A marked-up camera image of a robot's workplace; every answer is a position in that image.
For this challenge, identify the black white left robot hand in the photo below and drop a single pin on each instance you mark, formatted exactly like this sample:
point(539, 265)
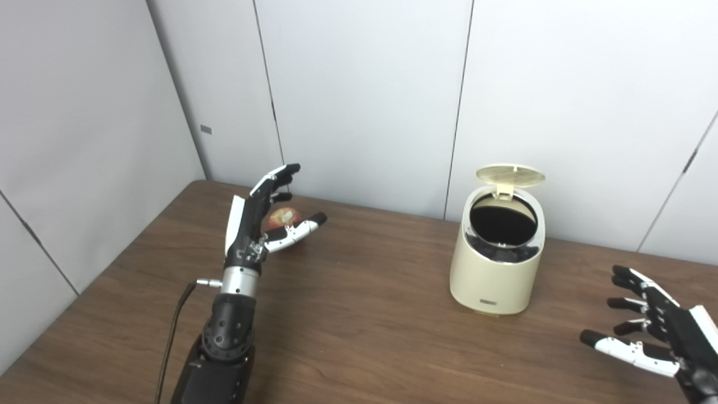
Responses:
point(247, 235)

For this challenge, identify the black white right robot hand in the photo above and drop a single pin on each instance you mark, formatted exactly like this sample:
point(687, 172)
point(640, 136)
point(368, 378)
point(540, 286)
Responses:
point(687, 336)

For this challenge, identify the red apple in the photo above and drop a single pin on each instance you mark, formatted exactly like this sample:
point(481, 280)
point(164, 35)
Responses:
point(283, 219)

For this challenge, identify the cream-colored bin body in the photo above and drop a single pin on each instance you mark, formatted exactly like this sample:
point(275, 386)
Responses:
point(493, 280)

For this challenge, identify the round cream bin lid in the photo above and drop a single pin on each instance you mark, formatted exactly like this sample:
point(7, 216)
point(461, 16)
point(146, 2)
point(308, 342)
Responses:
point(510, 175)

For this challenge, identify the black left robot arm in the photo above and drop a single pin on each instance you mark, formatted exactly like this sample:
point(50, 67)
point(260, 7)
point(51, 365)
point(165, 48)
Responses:
point(224, 336)

